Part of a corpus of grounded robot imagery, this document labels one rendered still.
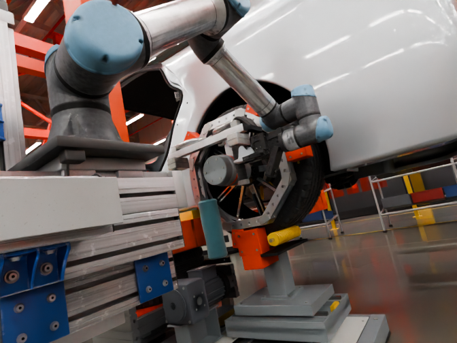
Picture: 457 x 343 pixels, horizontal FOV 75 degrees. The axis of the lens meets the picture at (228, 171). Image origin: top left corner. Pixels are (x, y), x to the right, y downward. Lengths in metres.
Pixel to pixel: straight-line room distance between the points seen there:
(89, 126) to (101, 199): 0.22
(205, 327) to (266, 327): 0.37
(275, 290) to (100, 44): 1.30
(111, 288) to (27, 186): 0.30
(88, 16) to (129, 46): 0.07
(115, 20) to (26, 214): 0.35
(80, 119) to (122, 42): 0.17
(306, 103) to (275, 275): 0.86
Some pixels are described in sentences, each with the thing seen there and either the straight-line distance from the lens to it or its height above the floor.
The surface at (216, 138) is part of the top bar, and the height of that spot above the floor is 0.96.
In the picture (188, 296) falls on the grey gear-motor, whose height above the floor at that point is 0.35.
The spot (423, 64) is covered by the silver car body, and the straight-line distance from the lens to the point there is 1.36.
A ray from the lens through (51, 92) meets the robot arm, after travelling 0.71.
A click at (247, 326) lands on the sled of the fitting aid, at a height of 0.14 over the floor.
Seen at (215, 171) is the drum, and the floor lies 0.84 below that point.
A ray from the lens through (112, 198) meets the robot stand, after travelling 0.47.
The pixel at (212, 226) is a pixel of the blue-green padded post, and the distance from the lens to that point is 1.34.
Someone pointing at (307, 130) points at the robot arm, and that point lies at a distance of 0.99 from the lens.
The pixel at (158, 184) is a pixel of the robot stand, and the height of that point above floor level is 0.74.
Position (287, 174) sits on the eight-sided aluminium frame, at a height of 0.76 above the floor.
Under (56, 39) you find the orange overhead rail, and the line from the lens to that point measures 9.21.
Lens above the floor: 0.63
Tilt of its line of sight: 9 degrees up
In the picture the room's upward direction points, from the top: 12 degrees counter-clockwise
